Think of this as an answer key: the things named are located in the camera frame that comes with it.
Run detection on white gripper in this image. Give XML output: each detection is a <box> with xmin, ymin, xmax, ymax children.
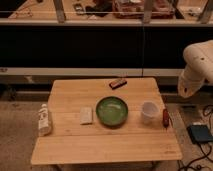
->
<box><xmin>178</xmin><ymin>66</ymin><xmax>202</xmax><ymax>98</ymax></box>

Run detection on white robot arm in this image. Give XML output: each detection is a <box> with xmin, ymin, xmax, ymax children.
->
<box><xmin>178</xmin><ymin>40</ymin><xmax>213</xmax><ymax>98</ymax></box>

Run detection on white sponge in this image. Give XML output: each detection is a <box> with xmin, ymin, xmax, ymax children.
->
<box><xmin>80</xmin><ymin>107</ymin><xmax>93</xmax><ymax>125</ymax></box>

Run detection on white plastic cup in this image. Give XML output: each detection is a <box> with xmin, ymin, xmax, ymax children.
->
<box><xmin>141</xmin><ymin>101</ymin><xmax>159</xmax><ymax>124</ymax></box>

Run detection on dark blue box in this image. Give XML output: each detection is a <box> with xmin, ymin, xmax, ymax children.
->
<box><xmin>187</xmin><ymin>125</ymin><xmax>213</xmax><ymax>144</ymax></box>

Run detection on brown chocolate bar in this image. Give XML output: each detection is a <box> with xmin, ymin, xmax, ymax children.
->
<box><xmin>109</xmin><ymin>78</ymin><xmax>127</xmax><ymax>90</ymax></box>

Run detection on green bowl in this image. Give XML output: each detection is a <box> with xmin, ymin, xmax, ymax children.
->
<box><xmin>96</xmin><ymin>96</ymin><xmax>128</xmax><ymax>126</ymax></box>

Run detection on wooden table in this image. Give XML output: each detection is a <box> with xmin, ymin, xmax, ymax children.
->
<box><xmin>31</xmin><ymin>78</ymin><xmax>182</xmax><ymax>165</ymax></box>

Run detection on white plastic bottle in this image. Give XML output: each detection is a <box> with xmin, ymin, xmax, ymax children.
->
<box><xmin>38</xmin><ymin>104</ymin><xmax>52</xmax><ymax>136</ymax></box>

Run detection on long workbench shelf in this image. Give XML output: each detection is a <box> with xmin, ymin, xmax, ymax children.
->
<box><xmin>0</xmin><ymin>0</ymin><xmax>213</xmax><ymax>27</ymax></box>

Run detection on black cable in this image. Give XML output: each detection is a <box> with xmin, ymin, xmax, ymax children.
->
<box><xmin>177</xmin><ymin>104</ymin><xmax>213</xmax><ymax>171</ymax></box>

